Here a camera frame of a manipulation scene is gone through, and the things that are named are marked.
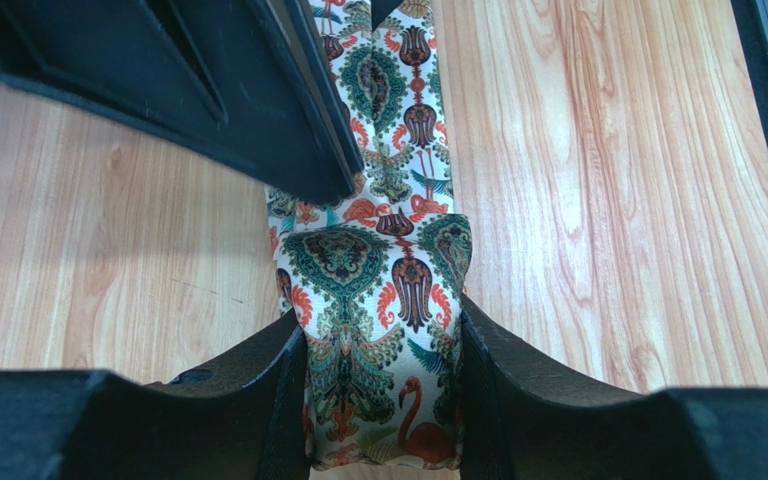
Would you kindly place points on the patterned paisley necktie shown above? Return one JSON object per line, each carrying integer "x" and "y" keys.
{"x": 376, "y": 280}

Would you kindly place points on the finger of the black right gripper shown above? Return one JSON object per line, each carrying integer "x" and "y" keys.
{"x": 325, "y": 109}
{"x": 215, "y": 77}

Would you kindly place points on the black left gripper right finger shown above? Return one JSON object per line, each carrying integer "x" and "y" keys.
{"x": 528, "y": 416}

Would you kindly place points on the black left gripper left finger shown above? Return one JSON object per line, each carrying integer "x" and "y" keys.
{"x": 237, "y": 416}

